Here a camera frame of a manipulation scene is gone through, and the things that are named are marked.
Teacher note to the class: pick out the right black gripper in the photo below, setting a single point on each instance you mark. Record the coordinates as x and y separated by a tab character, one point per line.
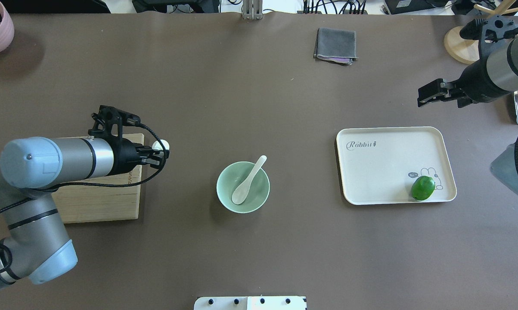
478	87

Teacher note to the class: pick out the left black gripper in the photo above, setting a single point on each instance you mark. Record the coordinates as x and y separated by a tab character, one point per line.
124	157

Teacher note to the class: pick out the white ceramic spoon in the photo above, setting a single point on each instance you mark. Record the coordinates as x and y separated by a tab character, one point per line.
241	192

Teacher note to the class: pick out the white steamed bun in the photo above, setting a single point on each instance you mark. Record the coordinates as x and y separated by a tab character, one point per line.
161	145

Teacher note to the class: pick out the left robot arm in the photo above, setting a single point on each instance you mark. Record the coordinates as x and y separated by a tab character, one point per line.
38	245

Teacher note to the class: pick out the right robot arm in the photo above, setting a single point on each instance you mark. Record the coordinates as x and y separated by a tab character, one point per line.
491	77

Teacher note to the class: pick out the mint green bowl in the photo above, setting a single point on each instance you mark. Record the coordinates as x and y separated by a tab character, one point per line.
236	176

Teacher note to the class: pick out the wooden mug tree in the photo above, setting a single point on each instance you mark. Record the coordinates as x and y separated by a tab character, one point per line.
465	50

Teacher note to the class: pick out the wooden cutting board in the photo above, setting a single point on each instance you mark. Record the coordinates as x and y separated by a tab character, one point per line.
80	204

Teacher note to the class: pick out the white rabbit tray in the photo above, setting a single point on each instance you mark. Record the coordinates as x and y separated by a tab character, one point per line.
380	165

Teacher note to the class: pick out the green lime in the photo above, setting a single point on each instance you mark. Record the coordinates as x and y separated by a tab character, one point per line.
423	188

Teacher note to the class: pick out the grey folded cloth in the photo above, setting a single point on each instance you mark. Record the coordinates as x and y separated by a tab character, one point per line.
336	45

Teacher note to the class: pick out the white camera pole base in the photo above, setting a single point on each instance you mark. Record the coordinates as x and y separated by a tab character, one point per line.
276	302

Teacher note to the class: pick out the aluminium frame post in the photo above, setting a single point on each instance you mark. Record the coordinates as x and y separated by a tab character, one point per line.
252	9

